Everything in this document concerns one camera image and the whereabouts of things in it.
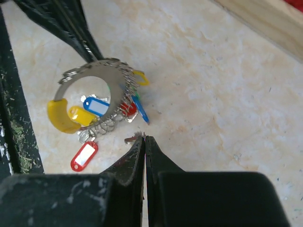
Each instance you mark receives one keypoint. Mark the wooden clothes rack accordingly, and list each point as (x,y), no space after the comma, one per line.
(275,20)

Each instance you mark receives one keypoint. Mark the blue key tag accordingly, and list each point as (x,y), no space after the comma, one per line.
(95,106)

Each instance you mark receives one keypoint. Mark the yellow key tag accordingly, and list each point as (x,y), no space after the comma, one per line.
(81,116)

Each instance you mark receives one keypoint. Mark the red crumpled cloth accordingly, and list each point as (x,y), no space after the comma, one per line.
(298,4)

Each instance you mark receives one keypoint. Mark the black base frame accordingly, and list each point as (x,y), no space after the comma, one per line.
(19,153)

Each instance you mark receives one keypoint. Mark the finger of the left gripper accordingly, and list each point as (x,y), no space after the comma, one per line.
(81,39)
(46,14)

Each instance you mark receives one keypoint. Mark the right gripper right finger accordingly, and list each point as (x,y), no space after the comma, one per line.
(177,198)

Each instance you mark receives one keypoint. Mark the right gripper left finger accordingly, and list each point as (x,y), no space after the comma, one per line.
(113,198)

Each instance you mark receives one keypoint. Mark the red key tag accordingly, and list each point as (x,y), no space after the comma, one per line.
(84,156)

